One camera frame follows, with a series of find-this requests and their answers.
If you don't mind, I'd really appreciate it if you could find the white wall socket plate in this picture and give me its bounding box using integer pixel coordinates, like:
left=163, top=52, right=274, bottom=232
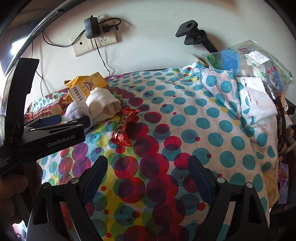
left=70, top=20, right=117, bottom=57

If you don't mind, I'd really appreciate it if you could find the white folded paper bag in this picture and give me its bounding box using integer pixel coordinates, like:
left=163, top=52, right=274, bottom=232
left=236, top=77, right=277, bottom=126

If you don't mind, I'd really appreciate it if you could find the person's left hand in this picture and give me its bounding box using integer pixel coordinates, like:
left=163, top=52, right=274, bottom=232
left=1, top=162, right=43, bottom=226

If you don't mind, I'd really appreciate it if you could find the yellow medicine box with barcode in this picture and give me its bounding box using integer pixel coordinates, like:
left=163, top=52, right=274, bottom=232
left=68, top=72, right=109, bottom=101

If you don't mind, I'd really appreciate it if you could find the colourful polka dot cloth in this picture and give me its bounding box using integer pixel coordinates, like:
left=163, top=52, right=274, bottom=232
left=39, top=62, right=279, bottom=240

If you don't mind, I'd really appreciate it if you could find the black adapter cable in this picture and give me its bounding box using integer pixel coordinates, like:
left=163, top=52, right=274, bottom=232
left=41, top=17, right=122, bottom=77

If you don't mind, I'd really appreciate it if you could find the yellow snack bag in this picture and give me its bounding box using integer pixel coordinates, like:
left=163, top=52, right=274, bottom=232
left=63, top=76, right=88, bottom=104

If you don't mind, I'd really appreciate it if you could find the black television cable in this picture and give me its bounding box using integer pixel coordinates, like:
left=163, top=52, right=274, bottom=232
left=31, top=41, right=45, bottom=96

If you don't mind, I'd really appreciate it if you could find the white sock pair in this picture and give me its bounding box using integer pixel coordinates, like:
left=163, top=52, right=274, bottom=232
left=64, top=87, right=121, bottom=126

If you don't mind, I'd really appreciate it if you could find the red candy wrapper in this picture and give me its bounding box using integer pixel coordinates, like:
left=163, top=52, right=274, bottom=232
left=111, top=108, right=140, bottom=147

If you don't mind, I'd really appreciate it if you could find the clear bag of medicines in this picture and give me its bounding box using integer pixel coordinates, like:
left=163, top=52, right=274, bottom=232
left=202, top=40, right=293, bottom=98

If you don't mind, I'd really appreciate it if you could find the black power adapter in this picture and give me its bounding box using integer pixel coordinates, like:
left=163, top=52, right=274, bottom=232
left=84, top=15, right=100, bottom=39

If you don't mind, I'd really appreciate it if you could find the black camera on stand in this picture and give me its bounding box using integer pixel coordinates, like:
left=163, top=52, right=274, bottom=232
left=175, top=20, right=218, bottom=53

